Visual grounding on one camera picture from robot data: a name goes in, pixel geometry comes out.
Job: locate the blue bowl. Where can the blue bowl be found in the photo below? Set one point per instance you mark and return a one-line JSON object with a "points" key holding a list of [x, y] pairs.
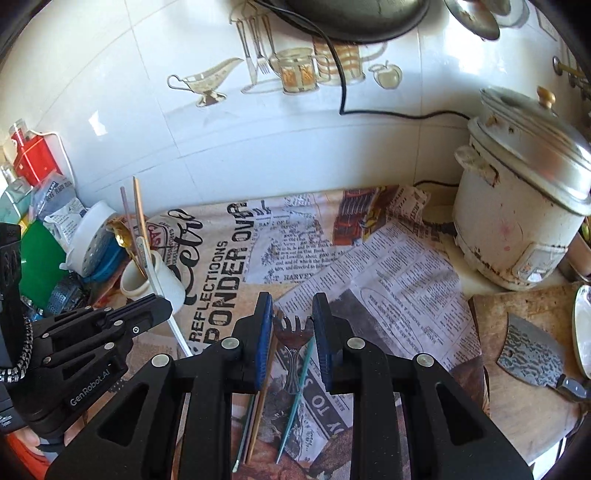
{"points": [[106, 272]]}

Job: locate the patterned blade cleaver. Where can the patterned blade cleaver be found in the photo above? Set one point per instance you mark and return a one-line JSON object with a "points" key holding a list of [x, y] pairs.
{"points": [[526, 355]]}

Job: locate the red tin box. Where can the red tin box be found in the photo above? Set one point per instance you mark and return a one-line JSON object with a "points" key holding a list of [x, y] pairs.
{"points": [[34, 157]]}

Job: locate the gold spoon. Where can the gold spoon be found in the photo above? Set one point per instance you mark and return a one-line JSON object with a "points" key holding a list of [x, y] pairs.
{"points": [[121, 234]]}

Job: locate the green container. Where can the green container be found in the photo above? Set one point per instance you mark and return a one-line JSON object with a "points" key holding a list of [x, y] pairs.
{"points": [[41, 254]]}

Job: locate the clear printed plastic bag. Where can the clear printed plastic bag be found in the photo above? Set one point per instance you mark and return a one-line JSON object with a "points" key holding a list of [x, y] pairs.
{"points": [[53, 194]]}

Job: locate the white perforated plastic basket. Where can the white perforated plastic basket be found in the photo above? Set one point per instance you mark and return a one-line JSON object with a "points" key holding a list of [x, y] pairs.
{"points": [[92, 244]]}

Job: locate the wooden chopstick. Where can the wooden chopstick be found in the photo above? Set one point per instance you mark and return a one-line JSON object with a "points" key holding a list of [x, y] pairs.
{"points": [[255, 429], [140, 212]]}

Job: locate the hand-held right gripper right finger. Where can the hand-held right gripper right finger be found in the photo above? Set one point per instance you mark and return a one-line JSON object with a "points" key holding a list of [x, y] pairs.
{"points": [[321, 341]]}

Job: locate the teal tissue box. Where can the teal tissue box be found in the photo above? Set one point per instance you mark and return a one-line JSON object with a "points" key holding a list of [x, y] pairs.
{"points": [[14, 203]]}

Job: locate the person's left hand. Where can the person's left hand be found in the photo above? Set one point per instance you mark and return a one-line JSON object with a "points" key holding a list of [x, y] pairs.
{"points": [[28, 438]]}

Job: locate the white rice cooker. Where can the white rice cooker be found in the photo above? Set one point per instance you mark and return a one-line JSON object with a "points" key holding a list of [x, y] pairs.
{"points": [[498, 230]]}

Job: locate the pink chopstick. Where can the pink chopstick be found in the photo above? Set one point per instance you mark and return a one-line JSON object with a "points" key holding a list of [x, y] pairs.
{"points": [[127, 212]]}

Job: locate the metal rice cooker lid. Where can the metal rice cooker lid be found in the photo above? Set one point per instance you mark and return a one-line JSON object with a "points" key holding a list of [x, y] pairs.
{"points": [[531, 147]]}

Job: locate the patterned plate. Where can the patterned plate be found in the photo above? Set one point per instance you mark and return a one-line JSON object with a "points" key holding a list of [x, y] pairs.
{"points": [[582, 332]]}

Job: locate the dark chopstick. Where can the dark chopstick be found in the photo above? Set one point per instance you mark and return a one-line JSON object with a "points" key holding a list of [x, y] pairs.
{"points": [[242, 438]]}

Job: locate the brown metal fork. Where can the brown metal fork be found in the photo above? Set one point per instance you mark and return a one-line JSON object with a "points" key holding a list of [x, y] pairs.
{"points": [[288, 339]]}

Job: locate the black frying pan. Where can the black frying pan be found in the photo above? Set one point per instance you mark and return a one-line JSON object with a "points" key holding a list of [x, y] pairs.
{"points": [[360, 23]]}

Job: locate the newspaper print tablecloth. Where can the newspaper print tablecloth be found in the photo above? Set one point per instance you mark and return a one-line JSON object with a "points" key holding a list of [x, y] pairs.
{"points": [[392, 277]]}

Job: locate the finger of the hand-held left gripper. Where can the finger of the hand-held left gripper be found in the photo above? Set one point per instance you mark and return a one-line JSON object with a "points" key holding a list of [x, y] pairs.
{"points": [[101, 332], [138, 302]]}

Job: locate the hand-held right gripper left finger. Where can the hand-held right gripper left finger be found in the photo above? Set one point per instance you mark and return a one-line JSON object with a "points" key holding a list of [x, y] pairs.
{"points": [[265, 341]]}

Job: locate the white cup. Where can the white cup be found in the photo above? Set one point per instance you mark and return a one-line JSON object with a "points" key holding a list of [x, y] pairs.
{"points": [[171, 286]]}

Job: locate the wooden cutting board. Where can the wooden cutting board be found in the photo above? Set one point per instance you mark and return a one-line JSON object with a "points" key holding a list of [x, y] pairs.
{"points": [[508, 415]]}

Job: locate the white printed packet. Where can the white printed packet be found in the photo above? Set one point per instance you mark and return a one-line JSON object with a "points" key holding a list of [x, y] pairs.
{"points": [[67, 217]]}

